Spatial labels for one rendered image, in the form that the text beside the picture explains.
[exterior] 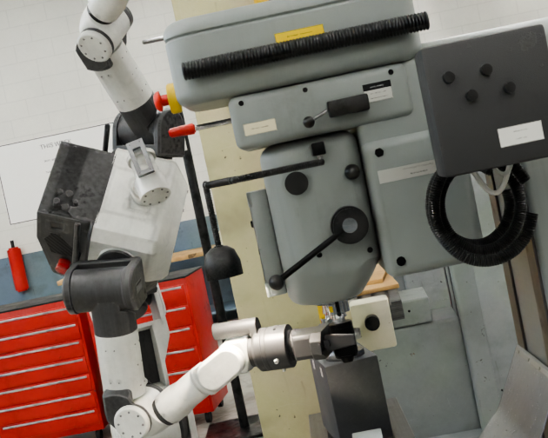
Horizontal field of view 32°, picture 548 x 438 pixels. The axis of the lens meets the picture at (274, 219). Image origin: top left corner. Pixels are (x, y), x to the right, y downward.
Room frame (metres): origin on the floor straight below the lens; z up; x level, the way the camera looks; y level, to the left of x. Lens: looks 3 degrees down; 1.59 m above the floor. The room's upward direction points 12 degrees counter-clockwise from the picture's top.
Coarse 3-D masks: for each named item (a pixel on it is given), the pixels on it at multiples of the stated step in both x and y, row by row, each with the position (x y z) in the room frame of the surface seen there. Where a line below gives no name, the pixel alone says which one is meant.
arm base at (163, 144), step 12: (168, 108) 2.25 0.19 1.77; (156, 120) 2.22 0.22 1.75; (168, 120) 2.24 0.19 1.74; (180, 120) 2.27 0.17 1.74; (156, 132) 2.22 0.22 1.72; (168, 132) 2.24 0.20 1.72; (120, 144) 2.30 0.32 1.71; (144, 144) 2.23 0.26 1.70; (156, 144) 2.22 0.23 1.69; (168, 144) 2.24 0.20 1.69; (180, 144) 2.27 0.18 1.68; (168, 156) 2.26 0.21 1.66; (180, 156) 2.28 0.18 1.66
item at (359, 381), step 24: (312, 360) 2.26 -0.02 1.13; (336, 360) 2.13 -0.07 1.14; (360, 360) 2.11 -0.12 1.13; (336, 384) 2.10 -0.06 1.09; (360, 384) 2.11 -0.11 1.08; (336, 408) 2.10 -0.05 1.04; (360, 408) 2.11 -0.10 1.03; (384, 408) 2.11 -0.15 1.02; (336, 432) 2.13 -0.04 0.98; (384, 432) 2.11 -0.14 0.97
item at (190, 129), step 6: (222, 120) 2.01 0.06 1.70; (228, 120) 2.01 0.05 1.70; (180, 126) 2.01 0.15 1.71; (186, 126) 2.01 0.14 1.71; (192, 126) 2.01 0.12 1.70; (198, 126) 2.01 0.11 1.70; (204, 126) 2.01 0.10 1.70; (210, 126) 2.01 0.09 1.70; (216, 126) 2.01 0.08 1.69; (174, 132) 2.01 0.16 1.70; (180, 132) 2.01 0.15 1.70; (186, 132) 2.01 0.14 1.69; (192, 132) 2.01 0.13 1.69
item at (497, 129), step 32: (512, 32) 1.54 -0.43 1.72; (544, 32) 1.54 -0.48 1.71; (416, 64) 1.60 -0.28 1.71; (448, 64) 1.54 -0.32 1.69; (480, 64) 1.54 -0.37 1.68; (512, 64) 1.54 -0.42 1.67; (544, 64) 1.53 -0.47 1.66; (448, 96) 1.54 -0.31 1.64; (480, 96) 1.54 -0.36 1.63; (512, 96) 1.54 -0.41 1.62; (544, 96) 1.53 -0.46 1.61; (448, 128) 1.54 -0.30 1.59; (480, 128) 1.54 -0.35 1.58; (512, 128) 1.53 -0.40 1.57; (544, 128) 1.53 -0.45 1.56; (448, 160) 1.54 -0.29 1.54; (480, 160) 1.54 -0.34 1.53; (512, 160) 1.54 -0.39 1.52
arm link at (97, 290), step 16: (80, 272) 2.00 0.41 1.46; (96, 272) 1.99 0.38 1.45; (112, 272) 1.99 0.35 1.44; (80, 288) 1.98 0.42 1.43; (96, 288) 1.97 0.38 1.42; (112, 288) 1.97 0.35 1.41; (80, 304) 1.98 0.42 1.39; (96, 304) 1.98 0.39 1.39; (112, 304) 1.98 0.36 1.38; (96, 320) 1.99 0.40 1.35; (112, 320) 1.98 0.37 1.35; (128, 320) 2.00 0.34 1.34; (112, 336) 1.99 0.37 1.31
